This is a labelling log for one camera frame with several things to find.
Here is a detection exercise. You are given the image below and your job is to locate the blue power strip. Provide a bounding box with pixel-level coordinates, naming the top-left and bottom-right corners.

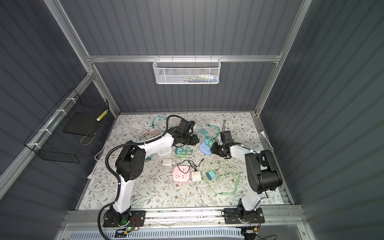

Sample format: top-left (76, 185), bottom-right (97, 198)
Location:
top-left (199, 137), bottom-right (215, 156)

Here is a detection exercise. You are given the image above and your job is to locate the teal charger plug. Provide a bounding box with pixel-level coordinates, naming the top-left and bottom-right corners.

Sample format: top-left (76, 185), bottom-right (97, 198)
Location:
top-left (206, 170), bottom-right (217, 181)

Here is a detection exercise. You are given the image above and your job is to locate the white charger plug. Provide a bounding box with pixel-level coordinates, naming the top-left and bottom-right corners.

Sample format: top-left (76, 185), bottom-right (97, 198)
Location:
top-left (191, 171), bottom-right (202, 183)
top-left (162, 159), bottom-right (174, 167)

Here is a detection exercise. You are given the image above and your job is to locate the pink power strip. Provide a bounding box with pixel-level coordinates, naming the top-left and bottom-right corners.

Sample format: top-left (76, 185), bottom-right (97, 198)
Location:
top-left (172, 165), bottom-right (190, 184)

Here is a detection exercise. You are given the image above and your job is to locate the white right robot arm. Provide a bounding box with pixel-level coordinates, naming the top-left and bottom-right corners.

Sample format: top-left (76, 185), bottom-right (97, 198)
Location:
top-left (211, 131), bottom-right (283, 225)

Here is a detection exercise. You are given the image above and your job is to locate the black corrugated conduit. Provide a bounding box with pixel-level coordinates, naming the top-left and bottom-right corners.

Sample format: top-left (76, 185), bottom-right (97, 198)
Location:
top-left (97, 114), bottom-right (187, 240)

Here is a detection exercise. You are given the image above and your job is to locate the yellow marker pen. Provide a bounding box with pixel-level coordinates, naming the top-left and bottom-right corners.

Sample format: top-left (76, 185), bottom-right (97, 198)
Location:
top-left (96, 110), bottom-right (109, 122)

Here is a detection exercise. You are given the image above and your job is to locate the pink multi-head charging cable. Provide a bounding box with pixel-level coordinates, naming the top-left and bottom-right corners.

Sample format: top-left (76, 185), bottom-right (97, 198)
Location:
top-left (140, 128), bottom-right (163, 142)

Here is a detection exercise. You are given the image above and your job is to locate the green cable near front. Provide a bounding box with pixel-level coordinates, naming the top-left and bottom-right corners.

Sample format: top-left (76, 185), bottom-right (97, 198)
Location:
top-left (203, 167), bottom-right (241, 196)

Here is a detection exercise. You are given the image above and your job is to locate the white wire basket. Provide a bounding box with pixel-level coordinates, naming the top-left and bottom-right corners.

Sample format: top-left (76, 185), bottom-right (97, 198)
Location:
top-left (153, 59), bottom-right (222, 85)

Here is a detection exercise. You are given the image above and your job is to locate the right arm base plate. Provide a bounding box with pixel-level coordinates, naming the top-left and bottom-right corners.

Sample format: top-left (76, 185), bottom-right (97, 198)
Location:
top-left (221, 208), bottom-right (265, 225)

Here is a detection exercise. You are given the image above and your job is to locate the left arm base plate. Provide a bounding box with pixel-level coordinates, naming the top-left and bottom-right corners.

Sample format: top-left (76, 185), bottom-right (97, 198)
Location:
top-left (103, 209), bottom-right (147, 228)

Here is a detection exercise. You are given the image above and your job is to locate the black wire basket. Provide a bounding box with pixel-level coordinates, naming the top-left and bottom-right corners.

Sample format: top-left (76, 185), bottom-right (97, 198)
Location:
top-left (24, 89), bottom-right (109, 164)

